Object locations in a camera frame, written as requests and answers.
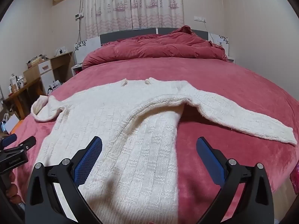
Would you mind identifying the white knit sweater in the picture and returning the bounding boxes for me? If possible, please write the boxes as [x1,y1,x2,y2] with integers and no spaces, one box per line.
[31,77,298,224]

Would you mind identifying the person's left hand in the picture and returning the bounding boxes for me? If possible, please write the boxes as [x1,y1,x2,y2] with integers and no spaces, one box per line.
[5,182,23,204]

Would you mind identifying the wooden desk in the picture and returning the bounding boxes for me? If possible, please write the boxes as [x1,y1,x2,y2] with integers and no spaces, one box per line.
[50,51,74,85]

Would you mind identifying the white carton box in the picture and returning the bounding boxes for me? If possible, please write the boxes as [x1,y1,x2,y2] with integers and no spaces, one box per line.
[10,73,18,91]

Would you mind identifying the orange bag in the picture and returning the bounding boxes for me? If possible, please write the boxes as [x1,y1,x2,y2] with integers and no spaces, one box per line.
[10,119,24,134]

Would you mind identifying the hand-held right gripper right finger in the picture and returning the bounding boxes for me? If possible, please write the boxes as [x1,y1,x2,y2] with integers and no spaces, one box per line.
[196,136,274,224]

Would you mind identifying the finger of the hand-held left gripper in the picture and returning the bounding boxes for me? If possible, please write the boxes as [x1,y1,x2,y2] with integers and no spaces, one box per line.
[18,136,37,153]
[0,133,18,150]

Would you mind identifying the red fleece bed blanket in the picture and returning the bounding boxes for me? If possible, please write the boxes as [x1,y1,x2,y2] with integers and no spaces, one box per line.
[7,58,299,224]

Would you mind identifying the white paper bag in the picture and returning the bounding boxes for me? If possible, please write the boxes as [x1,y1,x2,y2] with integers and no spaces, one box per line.
[2,112,20,133]

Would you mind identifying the grey and white headboard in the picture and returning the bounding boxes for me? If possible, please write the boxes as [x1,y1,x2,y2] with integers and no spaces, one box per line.
[74,27,230,64]

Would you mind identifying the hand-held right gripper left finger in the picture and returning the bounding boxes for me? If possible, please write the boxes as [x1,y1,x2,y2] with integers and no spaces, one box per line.
[24,136,103,224]

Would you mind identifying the pink plastic bag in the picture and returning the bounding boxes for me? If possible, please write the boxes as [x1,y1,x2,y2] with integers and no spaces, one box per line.
[290,161,299,192]

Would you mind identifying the wooden cabinet with white drawers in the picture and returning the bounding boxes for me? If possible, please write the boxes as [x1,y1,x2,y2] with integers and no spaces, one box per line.
[23,58,57,96]

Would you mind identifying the black air conditioner cable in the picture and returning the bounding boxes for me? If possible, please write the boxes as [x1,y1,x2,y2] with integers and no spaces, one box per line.
[78,0,85,43]

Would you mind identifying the brown bag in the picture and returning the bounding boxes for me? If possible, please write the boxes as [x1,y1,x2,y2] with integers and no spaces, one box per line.
[27,55,50,69]

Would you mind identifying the red quilted duvet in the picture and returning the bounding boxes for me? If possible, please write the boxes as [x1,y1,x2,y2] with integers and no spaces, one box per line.
[82,25,228,70]

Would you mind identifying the thin white cable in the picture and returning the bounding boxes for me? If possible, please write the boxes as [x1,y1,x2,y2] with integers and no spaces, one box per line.
[204,21,221,45]

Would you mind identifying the black and white box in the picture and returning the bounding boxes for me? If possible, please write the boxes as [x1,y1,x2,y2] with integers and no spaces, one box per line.
[48,80,61,95]

